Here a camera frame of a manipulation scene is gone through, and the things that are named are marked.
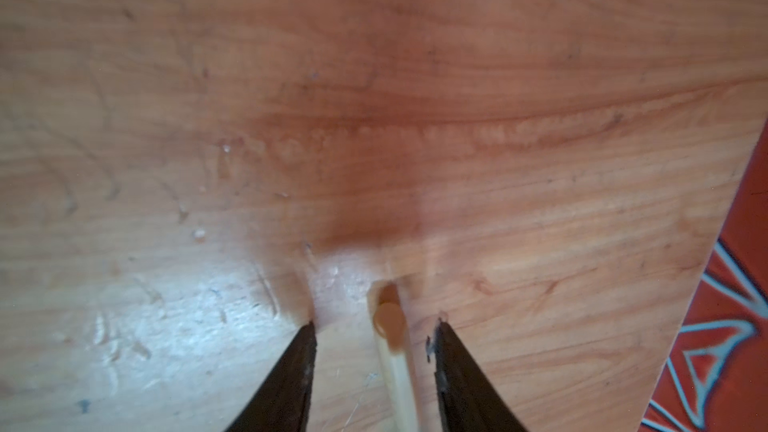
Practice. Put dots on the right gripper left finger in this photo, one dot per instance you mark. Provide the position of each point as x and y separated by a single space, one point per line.
283 401

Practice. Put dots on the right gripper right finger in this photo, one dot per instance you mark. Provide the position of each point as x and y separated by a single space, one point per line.
467 400

